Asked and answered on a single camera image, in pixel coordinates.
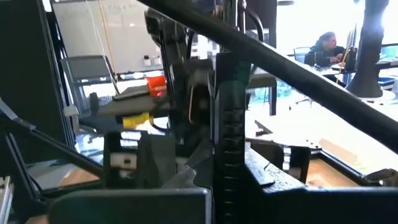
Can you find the black slotted housing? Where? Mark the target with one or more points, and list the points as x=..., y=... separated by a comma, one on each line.
x=113, y=177

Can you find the person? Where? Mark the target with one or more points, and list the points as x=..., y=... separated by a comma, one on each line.
x=325, y=53

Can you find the orange device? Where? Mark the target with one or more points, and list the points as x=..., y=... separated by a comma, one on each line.
x=156, y=85

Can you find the white wall board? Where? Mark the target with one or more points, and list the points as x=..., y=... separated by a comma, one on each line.
x=124, y=37

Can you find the grey office chair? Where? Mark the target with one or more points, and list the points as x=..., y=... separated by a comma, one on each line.
x=84, y=71

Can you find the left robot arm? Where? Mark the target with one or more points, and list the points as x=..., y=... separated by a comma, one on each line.
x=180, y=93

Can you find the thick black bar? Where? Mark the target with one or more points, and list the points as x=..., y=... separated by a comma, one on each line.
x=295, y=77

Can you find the yellow tag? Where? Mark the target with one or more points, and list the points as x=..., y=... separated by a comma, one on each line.
x=135, y=120

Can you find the black aluminium frame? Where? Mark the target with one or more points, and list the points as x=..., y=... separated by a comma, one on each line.
x=62, y=152

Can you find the black pedestal column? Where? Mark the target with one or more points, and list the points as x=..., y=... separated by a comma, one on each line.
x=368, y=62

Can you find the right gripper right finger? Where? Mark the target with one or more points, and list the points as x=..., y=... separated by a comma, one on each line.
x=311, y=205

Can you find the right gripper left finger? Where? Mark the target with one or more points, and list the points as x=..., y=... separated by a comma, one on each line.
x=130, y=207

